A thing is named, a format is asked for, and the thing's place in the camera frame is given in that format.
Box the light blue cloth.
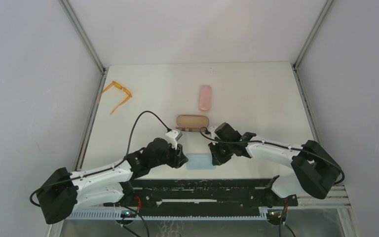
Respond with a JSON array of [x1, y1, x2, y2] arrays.
[[186, 154, 216, 170]]

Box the brown glasses case red stripe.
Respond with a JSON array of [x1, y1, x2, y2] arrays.
[[176, 115, 210, 132]]

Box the pink glasses case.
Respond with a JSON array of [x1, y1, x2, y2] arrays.
[[198, 85, 212, 112]]

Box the orange translucent sunglasses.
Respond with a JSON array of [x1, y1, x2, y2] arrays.
[[97, 81, 133, 115]]

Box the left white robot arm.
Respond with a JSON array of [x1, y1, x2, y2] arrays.
[[35, 138, 188, 225]]

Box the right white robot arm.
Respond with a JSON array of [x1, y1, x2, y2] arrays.
[[200, 122, 345, 199]]

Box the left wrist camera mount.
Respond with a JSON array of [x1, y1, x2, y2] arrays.
[[165, 129, 182, 150]]

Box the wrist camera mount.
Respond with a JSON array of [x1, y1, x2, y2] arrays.
[[204, 126, 218, 140], [165, 129, 182, 150]]

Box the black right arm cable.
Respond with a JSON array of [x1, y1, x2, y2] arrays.
[[199, 126, 345, 186]]

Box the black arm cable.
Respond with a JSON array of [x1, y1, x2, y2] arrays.
[[29, 111, 172, 207], [199, 126, 345, 186]]

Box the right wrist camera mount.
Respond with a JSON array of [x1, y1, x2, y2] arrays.
[[204, 126, 218, 140]]

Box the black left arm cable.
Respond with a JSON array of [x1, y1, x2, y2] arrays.
[[29, 111, 172, 207]]

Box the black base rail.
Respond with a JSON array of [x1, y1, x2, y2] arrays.
[[126, 178, 299, 218]]

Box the aluminium frame post right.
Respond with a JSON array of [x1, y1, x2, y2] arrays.
[[293, 0, 335, 71]]

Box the aluminium frame post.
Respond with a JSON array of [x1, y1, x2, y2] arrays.
[[59, 0, 107, 74], [293, 0, 335, 71]]

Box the aluminium frame post left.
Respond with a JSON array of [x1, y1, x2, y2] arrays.
[[59, 0, 107, 74]]

